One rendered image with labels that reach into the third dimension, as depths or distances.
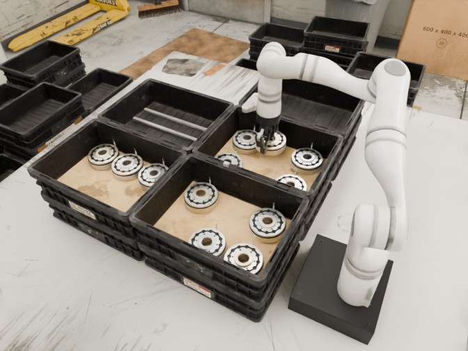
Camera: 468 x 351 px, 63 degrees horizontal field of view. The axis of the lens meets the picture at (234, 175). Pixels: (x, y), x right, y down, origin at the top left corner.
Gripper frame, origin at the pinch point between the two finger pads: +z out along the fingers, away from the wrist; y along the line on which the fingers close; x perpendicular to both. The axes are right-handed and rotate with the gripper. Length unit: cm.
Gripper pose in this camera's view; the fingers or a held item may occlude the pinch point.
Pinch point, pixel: (266, 145)
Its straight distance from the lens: 127.8
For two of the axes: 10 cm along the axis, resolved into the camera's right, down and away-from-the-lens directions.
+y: 5.0, -6.2, 6.0
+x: -8.7, -3.4, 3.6
